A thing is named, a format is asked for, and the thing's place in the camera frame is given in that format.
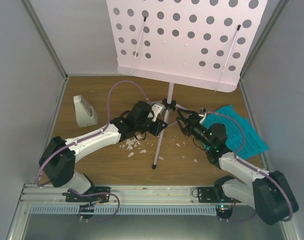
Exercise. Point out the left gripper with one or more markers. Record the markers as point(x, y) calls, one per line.
point(156, 130)

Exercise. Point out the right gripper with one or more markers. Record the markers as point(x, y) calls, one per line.
point(194, 117)

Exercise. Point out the blue sheet music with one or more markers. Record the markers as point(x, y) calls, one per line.
point(239, 132)

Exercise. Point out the white metronome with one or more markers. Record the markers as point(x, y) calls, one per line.
point(86, 115)

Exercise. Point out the pink music stand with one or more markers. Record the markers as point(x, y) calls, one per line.
point(198, 43)

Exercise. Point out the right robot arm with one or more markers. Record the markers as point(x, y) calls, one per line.
point(268, 193)

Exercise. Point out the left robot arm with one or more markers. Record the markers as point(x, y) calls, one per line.
point(61, 155)

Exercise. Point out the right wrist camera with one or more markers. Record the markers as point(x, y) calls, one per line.
point(202, 115)

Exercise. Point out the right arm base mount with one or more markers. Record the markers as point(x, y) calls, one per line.
point(214, 195)

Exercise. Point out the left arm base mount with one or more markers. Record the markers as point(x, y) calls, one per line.
point(95, 195)

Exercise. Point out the grey slotted cable duct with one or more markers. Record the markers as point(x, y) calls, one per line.
point(199, 210)

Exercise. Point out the aluminium rail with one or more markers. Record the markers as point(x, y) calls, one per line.
point(127, 194)

